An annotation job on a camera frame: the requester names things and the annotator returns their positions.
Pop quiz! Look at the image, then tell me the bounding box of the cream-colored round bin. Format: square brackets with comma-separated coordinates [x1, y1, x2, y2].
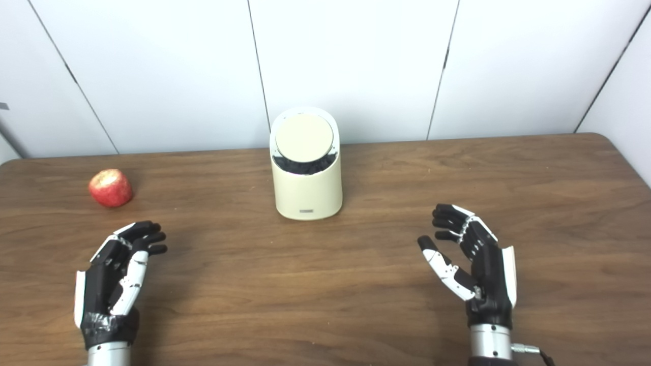
[269, 107, 343, 221]

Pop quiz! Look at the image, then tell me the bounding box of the cream round bin lid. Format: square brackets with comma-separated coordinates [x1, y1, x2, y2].
[275, 114, 335, 163]

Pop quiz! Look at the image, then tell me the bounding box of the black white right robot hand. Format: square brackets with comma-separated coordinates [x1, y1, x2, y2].
[418, 204, 517, 330]

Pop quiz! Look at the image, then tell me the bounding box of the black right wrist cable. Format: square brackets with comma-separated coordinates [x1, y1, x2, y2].
[511, 344, 555, 366]

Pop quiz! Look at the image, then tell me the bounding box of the red apple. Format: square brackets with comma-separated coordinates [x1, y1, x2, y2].
[88, 169, 134, 208]

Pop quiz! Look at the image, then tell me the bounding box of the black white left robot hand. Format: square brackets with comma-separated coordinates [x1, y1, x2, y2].
[74, 221, 168, 350]

